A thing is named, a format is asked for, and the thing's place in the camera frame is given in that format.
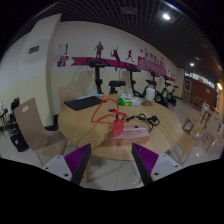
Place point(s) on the black flat desk pad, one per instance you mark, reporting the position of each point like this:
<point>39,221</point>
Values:
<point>83,103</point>

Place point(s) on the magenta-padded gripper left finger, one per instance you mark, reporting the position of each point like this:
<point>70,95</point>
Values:
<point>58,165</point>

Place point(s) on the red and white wall poster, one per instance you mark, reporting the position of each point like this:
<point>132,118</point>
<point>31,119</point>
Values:
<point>62,61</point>

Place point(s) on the white translucent cup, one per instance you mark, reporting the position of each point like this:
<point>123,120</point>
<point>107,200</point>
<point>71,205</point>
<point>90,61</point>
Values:
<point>150,94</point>

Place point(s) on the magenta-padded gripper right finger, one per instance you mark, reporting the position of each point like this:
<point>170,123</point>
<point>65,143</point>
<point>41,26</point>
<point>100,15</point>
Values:
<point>165,165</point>

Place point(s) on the blue and orange marker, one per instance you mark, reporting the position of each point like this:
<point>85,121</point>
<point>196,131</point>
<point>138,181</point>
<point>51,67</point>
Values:
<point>101,95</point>

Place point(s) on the magenta wall banner decal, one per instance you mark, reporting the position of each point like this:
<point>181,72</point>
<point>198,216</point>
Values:
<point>80,61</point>

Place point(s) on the round wooden coaster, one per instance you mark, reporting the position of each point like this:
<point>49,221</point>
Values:
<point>146,103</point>

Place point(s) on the group of wooden chairs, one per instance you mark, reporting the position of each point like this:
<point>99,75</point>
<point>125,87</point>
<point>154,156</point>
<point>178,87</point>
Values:
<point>188,143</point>

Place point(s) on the black bag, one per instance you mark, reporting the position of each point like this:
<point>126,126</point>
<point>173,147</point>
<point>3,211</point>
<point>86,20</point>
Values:
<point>18,140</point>

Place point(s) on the small white box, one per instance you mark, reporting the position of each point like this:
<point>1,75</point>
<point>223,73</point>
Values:
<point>126,96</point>

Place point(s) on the grey wall sign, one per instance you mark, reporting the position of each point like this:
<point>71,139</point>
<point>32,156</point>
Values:
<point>33,49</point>

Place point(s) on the large black exercise bike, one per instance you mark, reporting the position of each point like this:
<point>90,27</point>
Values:
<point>97,80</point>

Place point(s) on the ceiling lights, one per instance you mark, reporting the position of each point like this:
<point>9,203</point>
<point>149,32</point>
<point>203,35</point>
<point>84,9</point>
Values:
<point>166,16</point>

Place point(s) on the green wet wipes pack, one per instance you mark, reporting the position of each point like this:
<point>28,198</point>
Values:
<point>128,101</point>

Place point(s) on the white and blue wall poster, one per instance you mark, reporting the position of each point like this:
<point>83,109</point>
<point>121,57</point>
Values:
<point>63,49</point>

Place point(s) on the red charger block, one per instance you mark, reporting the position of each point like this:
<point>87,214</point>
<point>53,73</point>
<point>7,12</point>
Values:
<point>118,127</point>

